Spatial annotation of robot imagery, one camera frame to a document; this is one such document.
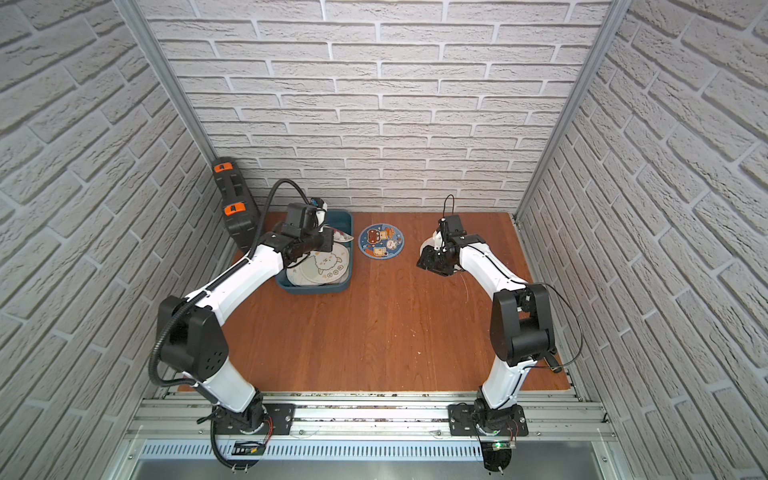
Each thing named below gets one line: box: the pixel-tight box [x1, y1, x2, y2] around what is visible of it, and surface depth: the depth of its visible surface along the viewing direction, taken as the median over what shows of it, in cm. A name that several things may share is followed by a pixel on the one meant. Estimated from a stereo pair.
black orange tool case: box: [212, 156, 261, 253], surface depth 85 cm
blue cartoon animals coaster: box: [358, 223, 405, 260], surface depth 113 cm
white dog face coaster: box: [286, 243, 350, 286], surface depth 101 cm
